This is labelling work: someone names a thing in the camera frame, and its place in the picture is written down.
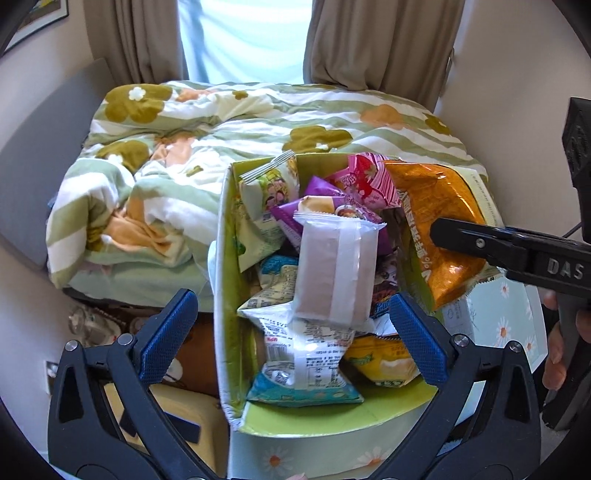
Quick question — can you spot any orange snack bag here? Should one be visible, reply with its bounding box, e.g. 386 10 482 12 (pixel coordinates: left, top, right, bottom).
385 160 503 311

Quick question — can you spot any green cardboard box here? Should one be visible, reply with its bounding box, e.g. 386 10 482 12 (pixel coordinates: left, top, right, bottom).
214 151 505 438

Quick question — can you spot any blue white penguin snack bag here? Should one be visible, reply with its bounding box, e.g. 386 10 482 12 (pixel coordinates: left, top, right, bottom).
238 302 363 408

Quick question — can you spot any brown wafer clear pack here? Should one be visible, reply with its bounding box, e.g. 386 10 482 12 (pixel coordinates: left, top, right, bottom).
293 212 386 332

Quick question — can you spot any purple potato chip bag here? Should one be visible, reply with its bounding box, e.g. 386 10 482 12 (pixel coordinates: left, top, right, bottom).
270 176 383 251

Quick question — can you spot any green cartoon snack bag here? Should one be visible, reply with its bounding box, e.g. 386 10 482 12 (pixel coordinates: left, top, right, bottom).
235 150 300 272

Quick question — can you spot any yellow gold snack bag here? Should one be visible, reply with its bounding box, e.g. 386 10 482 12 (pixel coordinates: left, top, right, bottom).
342 334 420 388

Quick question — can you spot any pink sakura snack bag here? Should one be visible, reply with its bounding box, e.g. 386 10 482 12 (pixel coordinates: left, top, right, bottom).
325 152 401 211

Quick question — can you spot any pale yellow snack bag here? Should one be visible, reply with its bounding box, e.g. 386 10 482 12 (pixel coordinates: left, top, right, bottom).
256 255 298 306

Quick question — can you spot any person right hand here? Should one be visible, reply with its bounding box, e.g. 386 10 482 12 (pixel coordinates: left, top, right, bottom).
542 310 591 391

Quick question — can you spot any floral striped duvet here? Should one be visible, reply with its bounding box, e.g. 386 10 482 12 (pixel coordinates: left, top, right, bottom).
46 81 482 312

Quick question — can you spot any grey padded headboard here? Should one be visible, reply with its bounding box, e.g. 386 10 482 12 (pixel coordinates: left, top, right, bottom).
1 58 115 271

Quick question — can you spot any window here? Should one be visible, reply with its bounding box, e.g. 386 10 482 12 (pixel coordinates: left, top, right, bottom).
177 0 312 84

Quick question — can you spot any beige left curtain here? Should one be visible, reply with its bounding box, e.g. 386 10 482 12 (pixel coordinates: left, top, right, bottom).
83 0 188 85

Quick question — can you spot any framed houses picture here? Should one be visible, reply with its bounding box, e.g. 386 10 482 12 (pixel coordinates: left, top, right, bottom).
1 0 69 55

